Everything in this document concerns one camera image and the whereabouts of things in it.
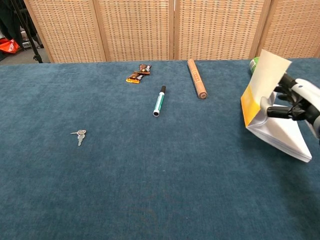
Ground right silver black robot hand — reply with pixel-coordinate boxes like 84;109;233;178
260;73;320;146

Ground white notebook with yellow cover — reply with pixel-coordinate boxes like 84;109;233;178
240;49;313;163

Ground green drink can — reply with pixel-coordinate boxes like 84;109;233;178
248;57;261;76

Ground brown cylindrical tube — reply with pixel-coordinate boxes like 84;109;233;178
187;59;208;100

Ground green white marker pen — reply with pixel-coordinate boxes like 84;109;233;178
152;85;167;118

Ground brown orange candy bar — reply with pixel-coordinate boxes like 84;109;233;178
138;64;153;75
125;71;146;85

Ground wicker folding screen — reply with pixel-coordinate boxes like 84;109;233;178
23;0;320;63

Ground blue table mat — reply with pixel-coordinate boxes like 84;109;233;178
0;58;320;240

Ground black tripod stand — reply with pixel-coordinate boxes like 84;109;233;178
9;0;44;64

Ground orange red bag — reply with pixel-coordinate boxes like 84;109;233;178
0;38;21;55

